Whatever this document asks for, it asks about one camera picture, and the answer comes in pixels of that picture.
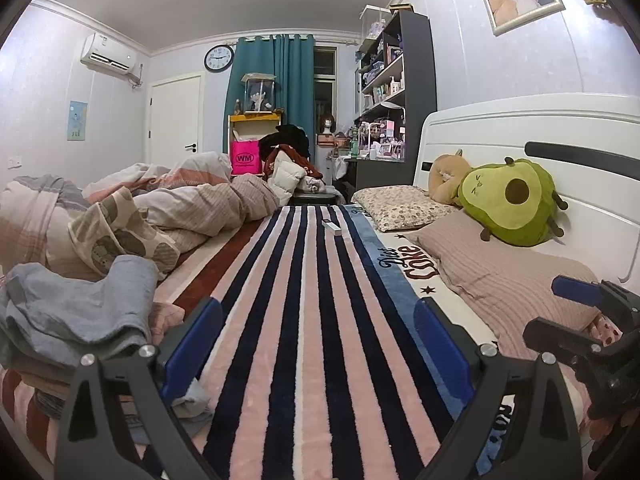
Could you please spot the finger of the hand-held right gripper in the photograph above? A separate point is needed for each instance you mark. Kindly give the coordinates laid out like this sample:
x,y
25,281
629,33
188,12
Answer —
x,y
555,337
577,289

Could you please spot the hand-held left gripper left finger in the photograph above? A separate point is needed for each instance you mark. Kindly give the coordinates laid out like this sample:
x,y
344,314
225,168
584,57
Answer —
x,y
190,345

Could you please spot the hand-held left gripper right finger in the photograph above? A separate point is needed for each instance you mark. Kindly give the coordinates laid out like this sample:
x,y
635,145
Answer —
x,y
440,345

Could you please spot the light blue pants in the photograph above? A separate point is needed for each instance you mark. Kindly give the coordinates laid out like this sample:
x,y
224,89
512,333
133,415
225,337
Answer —
x,y
75,305

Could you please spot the person's right forearm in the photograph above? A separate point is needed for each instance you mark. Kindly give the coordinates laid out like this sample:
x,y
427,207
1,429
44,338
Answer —
x,y
607,330

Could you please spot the pink folded cloth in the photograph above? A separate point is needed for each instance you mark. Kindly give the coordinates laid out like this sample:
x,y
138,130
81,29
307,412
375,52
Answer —
x,y
167,317

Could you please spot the grey white crumpled cloth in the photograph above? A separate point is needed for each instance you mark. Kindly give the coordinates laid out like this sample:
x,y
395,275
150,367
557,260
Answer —
x,y
192,407

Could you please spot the pink striped pillow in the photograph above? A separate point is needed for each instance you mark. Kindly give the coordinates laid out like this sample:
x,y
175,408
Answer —
x,y
490,270

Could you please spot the green avocado plush toy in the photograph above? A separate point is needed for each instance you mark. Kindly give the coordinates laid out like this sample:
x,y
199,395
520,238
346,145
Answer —
x,y
520,195

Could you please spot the striped plush blanket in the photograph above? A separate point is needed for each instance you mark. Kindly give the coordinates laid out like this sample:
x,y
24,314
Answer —
x,y
310,320

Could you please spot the beige spotted cloth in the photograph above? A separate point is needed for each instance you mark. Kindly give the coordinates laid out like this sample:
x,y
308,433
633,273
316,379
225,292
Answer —
x,y
115,235

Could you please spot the floral pillow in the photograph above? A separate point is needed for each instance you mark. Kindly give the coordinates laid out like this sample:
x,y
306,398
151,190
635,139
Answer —
x,y
400,207

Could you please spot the pink striped duvet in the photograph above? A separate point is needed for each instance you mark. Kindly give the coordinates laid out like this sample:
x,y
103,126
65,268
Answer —
x,y
210,200

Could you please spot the small white box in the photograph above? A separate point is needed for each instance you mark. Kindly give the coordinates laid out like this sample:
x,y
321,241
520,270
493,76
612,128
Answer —
x,y
332,227

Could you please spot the brown plush toy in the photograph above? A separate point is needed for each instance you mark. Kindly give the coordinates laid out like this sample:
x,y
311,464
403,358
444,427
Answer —
x,y
445,175

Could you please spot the white bed headboard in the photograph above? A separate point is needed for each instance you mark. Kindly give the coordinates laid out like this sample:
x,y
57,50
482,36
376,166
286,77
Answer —
x,y
500,125

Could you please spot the white puffy jacket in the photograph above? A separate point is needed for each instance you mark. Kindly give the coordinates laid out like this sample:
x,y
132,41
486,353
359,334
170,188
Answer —
x,y
287,177

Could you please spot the pink shopping bag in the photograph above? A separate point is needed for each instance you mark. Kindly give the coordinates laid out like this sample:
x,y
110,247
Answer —
x,y
245,157

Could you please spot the green bottle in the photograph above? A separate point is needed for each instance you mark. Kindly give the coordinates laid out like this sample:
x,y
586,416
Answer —
x,y
354,145

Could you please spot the white door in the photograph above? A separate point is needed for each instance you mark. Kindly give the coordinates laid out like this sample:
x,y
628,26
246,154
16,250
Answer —
x,y
175,120

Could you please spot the black clothing pile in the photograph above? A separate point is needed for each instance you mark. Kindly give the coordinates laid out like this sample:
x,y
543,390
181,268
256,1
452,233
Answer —
x,y
292,137

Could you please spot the yellow cabinet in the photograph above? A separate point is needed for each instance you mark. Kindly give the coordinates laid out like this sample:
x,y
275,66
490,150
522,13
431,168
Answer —
x,y
255,119

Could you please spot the mannequin head with wig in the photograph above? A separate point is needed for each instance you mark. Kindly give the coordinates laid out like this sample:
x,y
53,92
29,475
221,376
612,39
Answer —
x,y
327,127

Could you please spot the glass display case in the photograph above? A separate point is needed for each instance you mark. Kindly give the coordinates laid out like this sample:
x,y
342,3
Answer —
x,y
259,92

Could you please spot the dark tall bookshelf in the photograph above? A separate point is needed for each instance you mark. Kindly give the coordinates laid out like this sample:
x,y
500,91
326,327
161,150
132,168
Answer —
x,y
420,70

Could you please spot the teal curtain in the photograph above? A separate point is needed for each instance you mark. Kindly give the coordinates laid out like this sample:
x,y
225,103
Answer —
x,y
290,90

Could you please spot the window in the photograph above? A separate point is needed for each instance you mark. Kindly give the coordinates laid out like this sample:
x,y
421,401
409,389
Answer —
x,y
324,85

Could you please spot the white air conditioner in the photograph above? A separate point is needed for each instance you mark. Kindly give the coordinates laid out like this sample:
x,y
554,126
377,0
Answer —
x,y
110,55

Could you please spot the clear acrylic display box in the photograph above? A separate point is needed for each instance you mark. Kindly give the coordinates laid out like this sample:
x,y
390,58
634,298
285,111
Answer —
x,y
375,22

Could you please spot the small wall poster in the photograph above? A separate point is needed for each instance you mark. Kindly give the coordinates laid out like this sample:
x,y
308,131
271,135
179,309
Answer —
x,y
77,120

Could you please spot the wall light switch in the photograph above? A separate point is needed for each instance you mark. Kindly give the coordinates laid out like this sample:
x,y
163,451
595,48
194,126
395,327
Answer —
x,y
16,161

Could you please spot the round wall clock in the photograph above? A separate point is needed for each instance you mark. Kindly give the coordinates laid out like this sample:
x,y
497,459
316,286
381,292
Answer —
x,y
219,58

